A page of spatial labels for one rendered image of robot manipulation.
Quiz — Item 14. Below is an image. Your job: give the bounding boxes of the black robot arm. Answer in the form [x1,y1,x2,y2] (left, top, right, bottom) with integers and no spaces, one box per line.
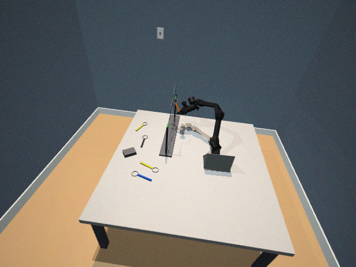
[188,96,224,155]

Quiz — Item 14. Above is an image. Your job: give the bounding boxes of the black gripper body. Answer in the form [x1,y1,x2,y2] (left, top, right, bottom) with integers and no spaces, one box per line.
[182,106,192,114]

